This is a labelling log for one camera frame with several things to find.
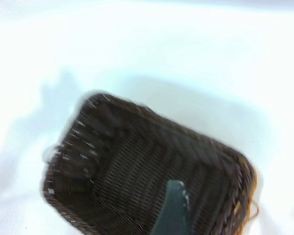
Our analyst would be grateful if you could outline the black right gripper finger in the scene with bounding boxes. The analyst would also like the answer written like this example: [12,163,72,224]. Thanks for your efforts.
[150,179,191,235]

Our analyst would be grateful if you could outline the dark brown wicker basket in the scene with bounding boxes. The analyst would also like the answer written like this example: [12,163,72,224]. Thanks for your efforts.
[41,90,260,235]

